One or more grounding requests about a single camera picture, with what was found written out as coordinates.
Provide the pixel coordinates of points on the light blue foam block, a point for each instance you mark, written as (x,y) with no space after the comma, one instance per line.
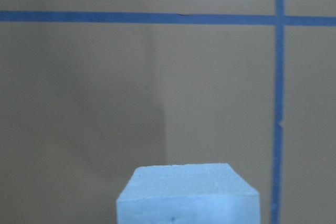
(190,193)

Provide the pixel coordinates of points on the brown paper table cover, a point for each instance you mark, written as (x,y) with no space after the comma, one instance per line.
(93,89)

